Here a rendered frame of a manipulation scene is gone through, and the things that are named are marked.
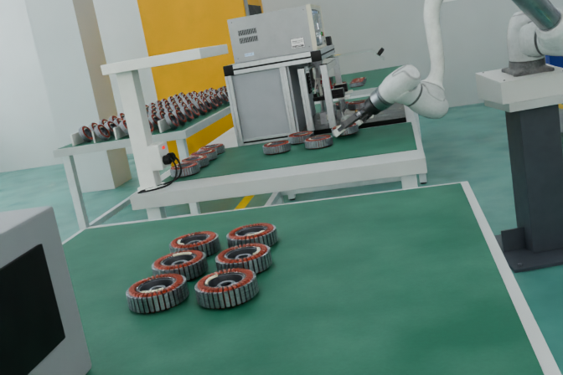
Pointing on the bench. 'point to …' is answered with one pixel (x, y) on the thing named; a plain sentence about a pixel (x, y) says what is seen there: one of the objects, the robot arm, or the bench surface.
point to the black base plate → (393, 115)
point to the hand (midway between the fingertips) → (345, 129)
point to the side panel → (261, 106)
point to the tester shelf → (279, 61)
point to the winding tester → (275, 33)
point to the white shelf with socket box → (153, 162)
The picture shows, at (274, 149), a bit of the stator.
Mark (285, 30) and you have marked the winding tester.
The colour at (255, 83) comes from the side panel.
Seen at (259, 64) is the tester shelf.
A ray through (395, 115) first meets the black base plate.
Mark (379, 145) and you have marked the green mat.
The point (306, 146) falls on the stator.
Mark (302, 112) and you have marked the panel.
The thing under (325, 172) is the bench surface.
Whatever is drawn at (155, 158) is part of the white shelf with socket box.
